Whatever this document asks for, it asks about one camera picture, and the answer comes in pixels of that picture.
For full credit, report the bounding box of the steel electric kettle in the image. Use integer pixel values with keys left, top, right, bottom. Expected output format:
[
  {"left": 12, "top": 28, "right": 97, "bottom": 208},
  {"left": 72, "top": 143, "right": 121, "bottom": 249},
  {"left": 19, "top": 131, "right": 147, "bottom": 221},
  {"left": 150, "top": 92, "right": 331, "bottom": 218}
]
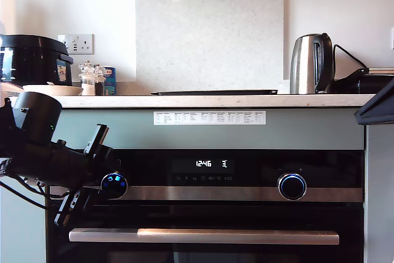
[{"left": 289, "top": 32, "right": 335, "bottom": 95}]

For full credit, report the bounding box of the pale green cabinet door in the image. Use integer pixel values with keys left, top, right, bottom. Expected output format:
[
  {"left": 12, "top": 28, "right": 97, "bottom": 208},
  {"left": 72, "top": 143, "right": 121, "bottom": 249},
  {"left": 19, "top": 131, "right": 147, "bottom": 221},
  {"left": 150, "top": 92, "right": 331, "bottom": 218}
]
[
  {"left": 364, "top": 123, "right": 394, "bottom": 263},
  {"left": 0, "top": 179, "right": 47, "bottom": 263}
]

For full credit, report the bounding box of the speckled stone splashback panel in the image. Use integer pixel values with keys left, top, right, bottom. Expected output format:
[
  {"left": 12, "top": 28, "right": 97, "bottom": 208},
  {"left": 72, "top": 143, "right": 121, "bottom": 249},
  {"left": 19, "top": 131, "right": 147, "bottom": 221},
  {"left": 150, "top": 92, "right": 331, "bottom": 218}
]
[{"left": 134, "top": 0, "right": 285, "bottom": 93}]

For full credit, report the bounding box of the oven knob with blue ring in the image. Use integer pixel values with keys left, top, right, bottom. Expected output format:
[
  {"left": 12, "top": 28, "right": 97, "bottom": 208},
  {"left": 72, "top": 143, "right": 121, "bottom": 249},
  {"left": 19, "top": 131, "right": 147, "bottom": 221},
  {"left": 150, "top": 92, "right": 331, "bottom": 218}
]
[{"left": 277, "top": 172, "right": 308, "bottom": 201}]

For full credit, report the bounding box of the oven knob with blue symbols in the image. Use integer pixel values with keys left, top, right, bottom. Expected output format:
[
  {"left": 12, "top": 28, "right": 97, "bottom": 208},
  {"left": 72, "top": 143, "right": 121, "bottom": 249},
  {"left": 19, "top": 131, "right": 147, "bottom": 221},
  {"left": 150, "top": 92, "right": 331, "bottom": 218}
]
[{"left": 100, "top": 171, "right": 129, "bottom": 201}]

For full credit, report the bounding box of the white printed label sticker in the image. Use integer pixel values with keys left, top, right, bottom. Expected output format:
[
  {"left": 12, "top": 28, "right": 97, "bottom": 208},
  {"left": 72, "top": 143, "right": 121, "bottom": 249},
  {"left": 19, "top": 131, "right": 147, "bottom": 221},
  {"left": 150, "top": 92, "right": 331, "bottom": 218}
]
[{"left": 153, "top": 110, "right": 267, "bottom": 126}]

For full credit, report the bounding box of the black glass hob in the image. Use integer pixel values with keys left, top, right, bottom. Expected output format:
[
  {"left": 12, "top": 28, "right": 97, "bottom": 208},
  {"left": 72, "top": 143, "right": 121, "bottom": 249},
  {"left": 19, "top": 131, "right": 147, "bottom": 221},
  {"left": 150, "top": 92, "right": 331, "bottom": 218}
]
[{"left": 150, "top": 89, "right": 279, "bottom": 96}]

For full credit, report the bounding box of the white ceramic bowl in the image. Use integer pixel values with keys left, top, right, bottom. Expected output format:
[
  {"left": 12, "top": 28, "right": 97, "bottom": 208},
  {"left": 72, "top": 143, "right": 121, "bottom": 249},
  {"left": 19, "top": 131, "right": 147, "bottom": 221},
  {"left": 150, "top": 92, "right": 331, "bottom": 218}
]
[{"left": 22, "top": 84, "right": 85, "bottom": 97}]

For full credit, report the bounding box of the pale green filler panel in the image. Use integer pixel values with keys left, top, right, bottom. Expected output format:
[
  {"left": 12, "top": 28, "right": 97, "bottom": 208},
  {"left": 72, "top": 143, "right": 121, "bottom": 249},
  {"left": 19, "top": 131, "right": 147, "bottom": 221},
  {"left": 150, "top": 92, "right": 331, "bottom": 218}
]
[{"left": 56, "top": 108, "right": 365, "bottom": 151}]

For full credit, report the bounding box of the blue salt box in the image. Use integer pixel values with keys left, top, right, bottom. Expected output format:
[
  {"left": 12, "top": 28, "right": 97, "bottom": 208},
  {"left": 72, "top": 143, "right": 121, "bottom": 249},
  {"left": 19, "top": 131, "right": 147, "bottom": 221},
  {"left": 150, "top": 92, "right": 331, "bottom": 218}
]
[{"left": 102, "top": 66, "right": 118, "bottom": 97}]

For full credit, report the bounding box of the black kettle cable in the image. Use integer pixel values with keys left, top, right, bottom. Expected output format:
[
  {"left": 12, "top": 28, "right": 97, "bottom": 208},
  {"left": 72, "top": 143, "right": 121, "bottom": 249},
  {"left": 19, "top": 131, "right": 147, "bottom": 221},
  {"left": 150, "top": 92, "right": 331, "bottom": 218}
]
[{"left": 332, "top": 44, "right": 369, "bottom": 81}]

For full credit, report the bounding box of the steel oven door handle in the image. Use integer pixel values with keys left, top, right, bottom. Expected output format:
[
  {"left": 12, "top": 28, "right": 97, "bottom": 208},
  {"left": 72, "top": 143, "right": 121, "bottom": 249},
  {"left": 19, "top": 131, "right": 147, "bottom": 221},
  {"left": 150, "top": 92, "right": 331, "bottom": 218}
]
[{"left": 68, "top": 227, "right": 340, "bottom": 246}]

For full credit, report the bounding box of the black rice cooker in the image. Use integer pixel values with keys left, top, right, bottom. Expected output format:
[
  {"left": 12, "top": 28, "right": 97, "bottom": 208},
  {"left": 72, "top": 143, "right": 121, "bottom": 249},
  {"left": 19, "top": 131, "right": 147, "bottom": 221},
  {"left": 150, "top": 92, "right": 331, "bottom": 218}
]
[{"left": 0, "top": 34, "right": 75, "bottom": 87}]

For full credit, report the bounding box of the black built-in oven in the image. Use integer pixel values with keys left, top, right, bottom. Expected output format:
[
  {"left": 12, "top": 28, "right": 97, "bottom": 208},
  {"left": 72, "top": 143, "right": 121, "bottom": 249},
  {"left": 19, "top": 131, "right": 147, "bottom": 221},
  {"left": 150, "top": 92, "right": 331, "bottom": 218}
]
[{"left": 46, "top": 148, "right": 366, "bottom": 263}]

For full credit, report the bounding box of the clear pepper grinder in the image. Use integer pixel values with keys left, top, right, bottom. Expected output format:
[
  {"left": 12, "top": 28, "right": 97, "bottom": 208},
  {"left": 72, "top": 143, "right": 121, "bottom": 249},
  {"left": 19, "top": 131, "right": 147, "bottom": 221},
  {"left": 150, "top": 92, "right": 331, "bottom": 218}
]
[{"left": 93, "top": 63, "right": 107, "bottom": 97}]

